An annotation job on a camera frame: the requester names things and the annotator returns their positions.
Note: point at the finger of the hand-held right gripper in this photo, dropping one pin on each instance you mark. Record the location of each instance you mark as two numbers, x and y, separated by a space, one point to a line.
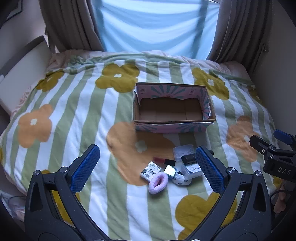
283 136
260 143

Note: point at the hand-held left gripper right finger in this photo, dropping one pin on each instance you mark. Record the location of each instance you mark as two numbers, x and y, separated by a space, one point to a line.
209 171

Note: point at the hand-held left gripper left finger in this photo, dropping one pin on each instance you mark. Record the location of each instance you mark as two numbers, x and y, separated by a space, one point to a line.
85 169

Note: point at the white labelled container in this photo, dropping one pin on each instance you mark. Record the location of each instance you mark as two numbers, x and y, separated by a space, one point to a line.
192 170

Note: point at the white dotted sock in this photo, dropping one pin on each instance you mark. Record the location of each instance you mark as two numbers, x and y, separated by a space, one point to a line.
180 181

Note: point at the clear plastic box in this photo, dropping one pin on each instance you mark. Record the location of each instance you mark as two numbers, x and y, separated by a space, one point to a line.
182 150

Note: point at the small square mirror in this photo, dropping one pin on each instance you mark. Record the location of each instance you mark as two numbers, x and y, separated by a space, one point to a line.
170 171

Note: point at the pink fluffy scrunchie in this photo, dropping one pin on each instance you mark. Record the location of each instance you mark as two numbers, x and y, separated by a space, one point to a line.
153 187

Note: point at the floral tissue packet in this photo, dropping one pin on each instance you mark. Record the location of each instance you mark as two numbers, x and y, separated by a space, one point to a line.
150 171

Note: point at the printed cardboard box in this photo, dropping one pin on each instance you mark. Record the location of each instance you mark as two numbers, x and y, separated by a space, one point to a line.
161 127

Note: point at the person's right hand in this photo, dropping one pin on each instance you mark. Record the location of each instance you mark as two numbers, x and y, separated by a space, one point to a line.
281 201

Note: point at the black tube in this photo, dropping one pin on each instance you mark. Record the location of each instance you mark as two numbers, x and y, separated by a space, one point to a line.
188 158

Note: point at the red lipstick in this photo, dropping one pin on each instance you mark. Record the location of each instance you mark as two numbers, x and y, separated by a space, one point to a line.
161 160

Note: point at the striped flower blanket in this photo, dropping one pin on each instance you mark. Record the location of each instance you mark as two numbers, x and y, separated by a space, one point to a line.
81 115

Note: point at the beige curtain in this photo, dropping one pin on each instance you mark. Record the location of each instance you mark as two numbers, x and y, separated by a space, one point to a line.
69 23
238 30

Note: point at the white pillow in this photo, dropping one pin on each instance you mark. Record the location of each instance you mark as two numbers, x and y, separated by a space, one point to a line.
23 69

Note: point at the blue sheer curtain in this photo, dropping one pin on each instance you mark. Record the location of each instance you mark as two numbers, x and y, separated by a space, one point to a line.
150 25

